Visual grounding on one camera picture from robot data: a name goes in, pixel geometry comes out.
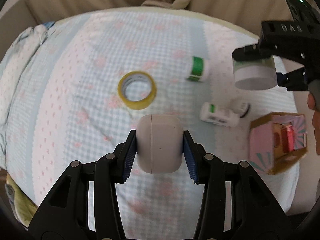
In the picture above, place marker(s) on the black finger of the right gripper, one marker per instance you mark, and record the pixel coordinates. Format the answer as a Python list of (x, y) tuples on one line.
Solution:
[(251, 52)]

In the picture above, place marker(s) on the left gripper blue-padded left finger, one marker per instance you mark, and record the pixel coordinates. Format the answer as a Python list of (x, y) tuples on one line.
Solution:
[(82, 204)]

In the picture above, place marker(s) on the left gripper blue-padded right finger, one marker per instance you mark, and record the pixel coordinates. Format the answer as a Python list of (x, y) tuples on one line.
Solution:
[(236, 203)]

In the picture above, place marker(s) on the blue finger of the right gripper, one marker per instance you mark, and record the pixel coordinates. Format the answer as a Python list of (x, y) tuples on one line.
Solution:
[(282, 80)]

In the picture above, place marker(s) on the pale green cream jar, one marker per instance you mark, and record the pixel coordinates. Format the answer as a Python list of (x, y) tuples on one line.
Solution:
[(255, 75)]

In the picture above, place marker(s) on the grey bottle black cap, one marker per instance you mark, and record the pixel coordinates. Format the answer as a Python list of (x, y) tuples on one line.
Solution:
[(240, 107)]

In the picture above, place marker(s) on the red small carton box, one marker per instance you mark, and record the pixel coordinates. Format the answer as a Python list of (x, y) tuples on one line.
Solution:
[(283, 139)]

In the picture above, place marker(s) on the green label white jar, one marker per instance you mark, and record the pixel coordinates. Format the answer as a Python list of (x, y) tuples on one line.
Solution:
[(197, 69)]

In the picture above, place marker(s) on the white pill bottle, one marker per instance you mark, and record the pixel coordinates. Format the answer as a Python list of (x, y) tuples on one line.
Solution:
[(218, 116)]

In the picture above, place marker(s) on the white earbuds case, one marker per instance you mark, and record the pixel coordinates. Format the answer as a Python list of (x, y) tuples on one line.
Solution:
[(159, 143)]

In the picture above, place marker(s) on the yellow tape roll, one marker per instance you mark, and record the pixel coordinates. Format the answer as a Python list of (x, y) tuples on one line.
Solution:
[(137, 90)]

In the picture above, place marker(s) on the person's right hand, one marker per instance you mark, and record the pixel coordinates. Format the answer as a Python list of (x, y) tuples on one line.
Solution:
[(315, 121)]

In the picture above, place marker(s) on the pink cardboard box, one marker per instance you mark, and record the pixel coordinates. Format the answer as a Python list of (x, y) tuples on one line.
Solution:
[(261, 148)]

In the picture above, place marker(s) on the blue checked bed sheet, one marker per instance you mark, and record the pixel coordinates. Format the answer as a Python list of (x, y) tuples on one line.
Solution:
[(74, 89)]

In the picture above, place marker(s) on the light blue rumpled blanket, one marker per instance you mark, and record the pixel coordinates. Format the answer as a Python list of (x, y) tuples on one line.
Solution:
[(15, 61)]

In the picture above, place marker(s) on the grey sofa headboard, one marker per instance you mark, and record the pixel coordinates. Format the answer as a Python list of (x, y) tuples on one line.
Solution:
[(13, 22)]

